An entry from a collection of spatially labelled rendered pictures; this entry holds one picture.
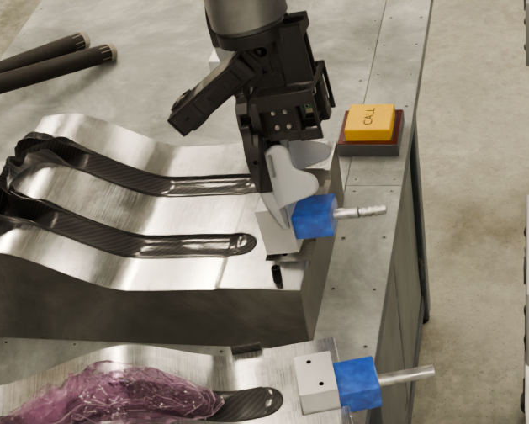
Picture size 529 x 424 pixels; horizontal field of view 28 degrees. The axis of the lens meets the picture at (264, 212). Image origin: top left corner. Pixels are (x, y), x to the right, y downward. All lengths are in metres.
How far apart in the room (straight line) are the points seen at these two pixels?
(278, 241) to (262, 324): 0.09
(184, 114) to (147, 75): 0.61
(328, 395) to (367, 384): 0.04
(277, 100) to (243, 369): 0.27
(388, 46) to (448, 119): 1.24
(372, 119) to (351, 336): 0.36
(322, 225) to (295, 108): 0.14
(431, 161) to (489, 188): 0.19
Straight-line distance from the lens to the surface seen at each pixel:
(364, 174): 1.36
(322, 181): 1.25
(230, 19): 0.98
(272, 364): 1.06
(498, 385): 2.16
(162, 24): 1.79
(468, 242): 2.46
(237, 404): 1.04
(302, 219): 1.08
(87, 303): 1.18
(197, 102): 1.05
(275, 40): 0.99
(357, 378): 1.02
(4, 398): 1.09
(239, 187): 1.24
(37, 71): 1.64
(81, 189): 1.24
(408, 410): 2.01
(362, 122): 1.40
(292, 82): 1.01
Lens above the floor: 1.63
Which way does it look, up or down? 38 degrees down
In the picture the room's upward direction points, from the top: 11 degrees counter-clockwise
